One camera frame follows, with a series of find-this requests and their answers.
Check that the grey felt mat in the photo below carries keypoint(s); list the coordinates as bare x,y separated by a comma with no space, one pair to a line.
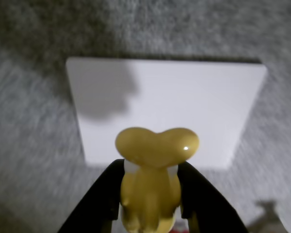
26,121

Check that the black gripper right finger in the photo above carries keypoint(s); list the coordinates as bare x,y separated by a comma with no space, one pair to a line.
203,204

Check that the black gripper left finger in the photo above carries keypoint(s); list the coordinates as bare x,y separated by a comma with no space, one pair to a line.
101,199

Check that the yellow egg sushi toy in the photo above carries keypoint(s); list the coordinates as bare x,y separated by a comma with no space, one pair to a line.
150,189

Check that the white rectangular card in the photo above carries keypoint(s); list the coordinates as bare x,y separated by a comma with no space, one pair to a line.
184,97

